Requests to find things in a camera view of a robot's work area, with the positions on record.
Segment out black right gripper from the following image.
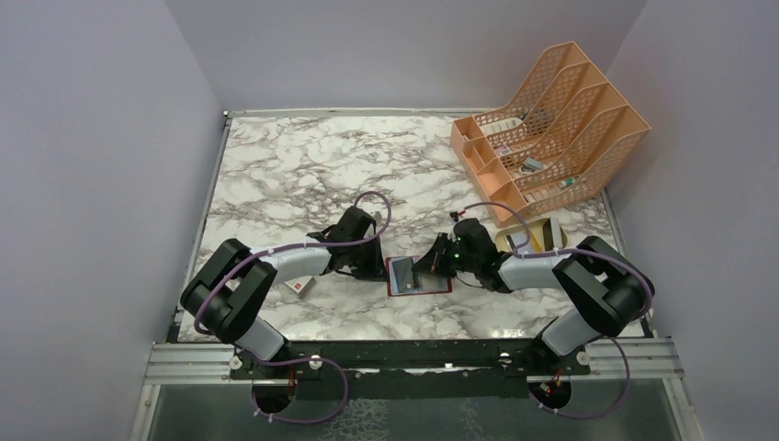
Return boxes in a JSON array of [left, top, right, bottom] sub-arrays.
[[412, 232, 479, 278]]

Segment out red leather card holder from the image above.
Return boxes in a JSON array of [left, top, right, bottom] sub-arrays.
[[385, 256, 453, 298]]

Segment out black vip card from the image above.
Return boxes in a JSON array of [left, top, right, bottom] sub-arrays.
[[396, 271, 423, 293]]

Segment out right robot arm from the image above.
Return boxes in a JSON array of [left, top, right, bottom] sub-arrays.
[[413, 219, 655, 374]]

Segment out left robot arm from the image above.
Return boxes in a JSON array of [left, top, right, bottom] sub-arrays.
[[179, 206, 387, 378]]

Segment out small white card box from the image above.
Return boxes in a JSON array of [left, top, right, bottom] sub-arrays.
[[284, 276, 316, 299]]

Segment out grey item in organizer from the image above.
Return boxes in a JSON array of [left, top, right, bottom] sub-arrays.
[[521, 157, 545, 173]]

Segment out white box in organizer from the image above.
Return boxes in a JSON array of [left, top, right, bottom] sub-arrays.
[[480, 117, 523, 135]]

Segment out green capped tube in organizer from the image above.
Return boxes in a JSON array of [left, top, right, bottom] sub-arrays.
[[558, 176, 579, 189]]

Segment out peach plastic file organizer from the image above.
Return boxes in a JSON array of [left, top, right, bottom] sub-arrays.
[[450, 41, 650, 228]]

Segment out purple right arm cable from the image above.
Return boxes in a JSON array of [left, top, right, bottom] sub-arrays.
[[448, 201, 655, 421]]

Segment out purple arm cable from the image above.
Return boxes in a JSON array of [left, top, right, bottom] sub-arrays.
[[193, 190, 394, 425], [448, 201, 655, 421]]

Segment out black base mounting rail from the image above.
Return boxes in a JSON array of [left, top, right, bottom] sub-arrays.
[[231, 337, 592, 385]]

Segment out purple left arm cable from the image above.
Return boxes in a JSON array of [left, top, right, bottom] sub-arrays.
[[193, 190, 394, 425]]

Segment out aluminium frame rail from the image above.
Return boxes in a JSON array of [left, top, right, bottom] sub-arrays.
[[143, 339, 685, 385]]

